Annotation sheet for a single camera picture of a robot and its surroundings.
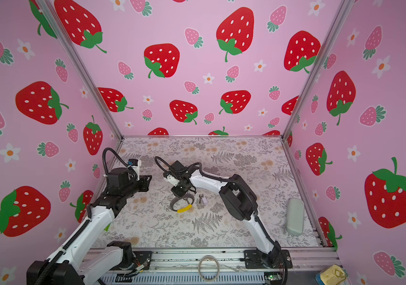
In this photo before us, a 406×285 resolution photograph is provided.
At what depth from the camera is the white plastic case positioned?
0.81 metres

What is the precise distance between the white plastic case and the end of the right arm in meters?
0.51

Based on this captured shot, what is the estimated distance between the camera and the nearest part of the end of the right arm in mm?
706
